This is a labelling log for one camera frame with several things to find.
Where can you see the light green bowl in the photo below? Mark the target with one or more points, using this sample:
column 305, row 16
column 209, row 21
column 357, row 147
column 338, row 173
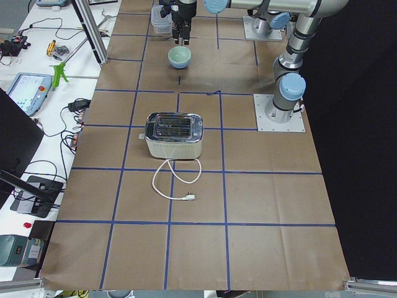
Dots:
column 179, row 53

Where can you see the chrome white toaster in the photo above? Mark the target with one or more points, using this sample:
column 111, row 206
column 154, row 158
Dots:
column 174, row 135

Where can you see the blue teach pendant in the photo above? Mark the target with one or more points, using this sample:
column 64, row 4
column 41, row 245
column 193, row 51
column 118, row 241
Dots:
column 29, row 90

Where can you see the black power adapter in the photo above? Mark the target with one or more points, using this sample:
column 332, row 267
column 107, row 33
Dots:
column 79, row 104

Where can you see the light blue bowl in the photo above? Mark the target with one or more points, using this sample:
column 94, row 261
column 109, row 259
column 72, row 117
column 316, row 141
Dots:
column 179, row 64

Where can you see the green clamp tool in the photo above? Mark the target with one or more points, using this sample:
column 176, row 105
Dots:
column 59, row 72

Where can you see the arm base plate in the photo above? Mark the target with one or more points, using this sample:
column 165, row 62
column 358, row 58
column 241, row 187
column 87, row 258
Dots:
column 261, row 29
column 271, row 119

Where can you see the aluminium frame post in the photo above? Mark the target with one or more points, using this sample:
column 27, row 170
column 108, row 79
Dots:
column 89, row 25

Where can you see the yellow screwdriver tool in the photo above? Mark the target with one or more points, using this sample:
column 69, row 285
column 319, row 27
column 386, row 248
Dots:
column 50, row 47

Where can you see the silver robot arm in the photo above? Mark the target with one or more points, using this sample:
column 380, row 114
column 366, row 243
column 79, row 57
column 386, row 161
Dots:
column 290, row 85
column 255, row 9

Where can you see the black monitor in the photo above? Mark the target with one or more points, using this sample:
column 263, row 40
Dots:
column 20, row 139

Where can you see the clear plastic food container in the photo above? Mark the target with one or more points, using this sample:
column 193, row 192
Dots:
column 161, row 25

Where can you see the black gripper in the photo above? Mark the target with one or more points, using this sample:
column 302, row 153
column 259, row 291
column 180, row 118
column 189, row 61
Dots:
column 185, row 12

